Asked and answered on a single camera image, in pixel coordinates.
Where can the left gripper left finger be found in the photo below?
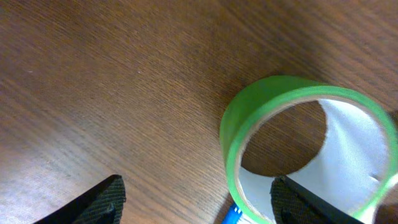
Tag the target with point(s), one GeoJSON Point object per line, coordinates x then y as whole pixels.
{"type": "Point", "coordinates": [103, 203]}

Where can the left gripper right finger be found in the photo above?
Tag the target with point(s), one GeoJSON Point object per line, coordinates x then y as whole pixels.
{"type": "Point", "coordinates": [294, 204]}

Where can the blue ballpoint pen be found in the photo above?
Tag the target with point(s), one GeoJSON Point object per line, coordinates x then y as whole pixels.
{"type": "Point", "coordinates": [233, 215]}

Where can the green tape roll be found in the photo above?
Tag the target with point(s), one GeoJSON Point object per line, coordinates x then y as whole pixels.
{"type": "Point", "coordinates": [355, 168]}

